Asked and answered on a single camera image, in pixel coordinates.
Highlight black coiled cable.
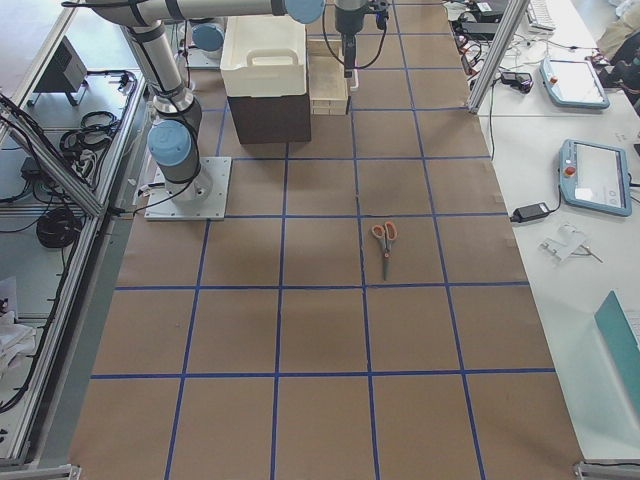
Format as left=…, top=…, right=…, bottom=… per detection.
left=35, top=207, right=81, bottom=250

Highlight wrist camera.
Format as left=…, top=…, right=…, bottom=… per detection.
left=369, top=0, right=389, bottom=32

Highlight dark brown cabinet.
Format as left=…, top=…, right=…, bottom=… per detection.
left=228, top=94, right=311, bottom=145

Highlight near teach pendant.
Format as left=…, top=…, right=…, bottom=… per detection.
left=559, top=139, right=632, bottom=217

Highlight orange grey scissors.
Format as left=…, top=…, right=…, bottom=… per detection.
left=371, top=221, right=398, bottom=281

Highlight aluminium frame post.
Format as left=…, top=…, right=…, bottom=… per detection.
left=467, top=0, right=528, bottom=114

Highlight far teach pendant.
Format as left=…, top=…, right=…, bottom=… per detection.
left=539, top=57, right=610, bottom=110

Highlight cream plastic tray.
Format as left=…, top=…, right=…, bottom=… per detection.
left=220, top=15, right=307, bottom=97

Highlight white drawer handle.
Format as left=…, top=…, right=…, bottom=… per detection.
left=348, top=70, right=360, bottom=94

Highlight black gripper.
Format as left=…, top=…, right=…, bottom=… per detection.
left=334, top=0, right=368, bottom=78

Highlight teach pendant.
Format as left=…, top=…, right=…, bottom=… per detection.
left=559, top=139, right=632, bottom=217
left=539, top=57, right=610, bottom=110

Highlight wooden drawer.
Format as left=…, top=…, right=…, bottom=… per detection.
left=307, top=39, right=350, bottom=116

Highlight black power adapter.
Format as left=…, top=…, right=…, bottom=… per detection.
left=510, top=202, right=551, bottom=223

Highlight clear plastic bracket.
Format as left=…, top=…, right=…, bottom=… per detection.
left=538, top=223, right=604, bottom=267

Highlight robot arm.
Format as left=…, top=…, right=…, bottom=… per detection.
left=83, top=1, right=326, bottom=203

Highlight grey control box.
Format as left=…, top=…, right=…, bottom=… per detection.
left=27, top=36, right=88, bottom=106

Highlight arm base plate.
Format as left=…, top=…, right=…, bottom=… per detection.
left=144, top=157, right=232, bottom=221

